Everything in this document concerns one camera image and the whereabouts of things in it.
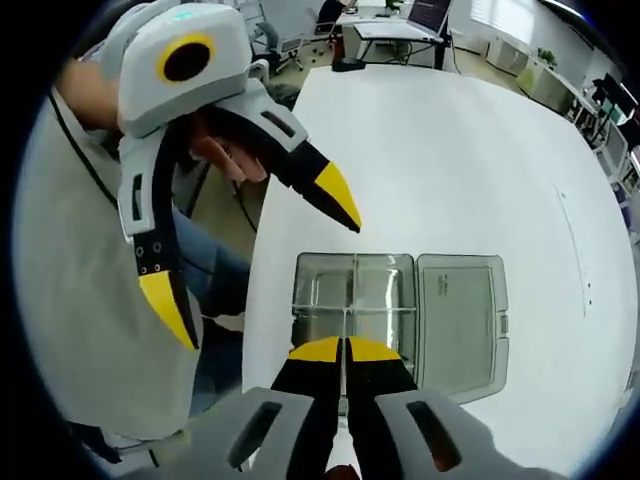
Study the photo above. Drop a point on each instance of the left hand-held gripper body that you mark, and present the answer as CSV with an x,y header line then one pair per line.
x,y
200,95

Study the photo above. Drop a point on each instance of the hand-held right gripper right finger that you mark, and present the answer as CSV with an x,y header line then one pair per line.
x,y
380,385

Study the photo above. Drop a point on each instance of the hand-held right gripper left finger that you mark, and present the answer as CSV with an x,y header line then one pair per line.
x,y
305,390

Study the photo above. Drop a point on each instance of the clear plastic divider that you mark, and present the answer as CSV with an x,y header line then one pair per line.
x,y
356,280
385,311

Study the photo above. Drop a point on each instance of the grey transparent guide fixture box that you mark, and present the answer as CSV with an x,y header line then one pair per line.
x,y
460,320

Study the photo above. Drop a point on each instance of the person's left hand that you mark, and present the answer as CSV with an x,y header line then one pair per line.
x,y
240,162

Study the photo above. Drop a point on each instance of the person's right hand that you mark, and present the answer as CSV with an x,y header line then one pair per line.
x,y
341,472

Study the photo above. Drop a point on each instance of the person's blue jeans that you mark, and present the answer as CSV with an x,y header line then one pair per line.
x,y
215,280

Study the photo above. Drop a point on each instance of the person's white shirt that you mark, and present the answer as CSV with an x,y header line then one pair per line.
x,y
75,300

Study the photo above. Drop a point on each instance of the grey office chair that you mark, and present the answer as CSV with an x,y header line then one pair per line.
x,y
280,42

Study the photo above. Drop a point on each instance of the white standing desk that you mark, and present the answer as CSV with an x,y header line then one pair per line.
x,y
395,32

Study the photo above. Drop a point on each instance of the small potted plant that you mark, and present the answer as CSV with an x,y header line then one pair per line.
x,y
393,5

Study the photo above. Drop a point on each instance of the monitor on stand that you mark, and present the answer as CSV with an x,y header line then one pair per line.
x,y
430,17

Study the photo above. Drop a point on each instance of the long white desk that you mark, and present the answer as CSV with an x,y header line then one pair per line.
x,y
540,75

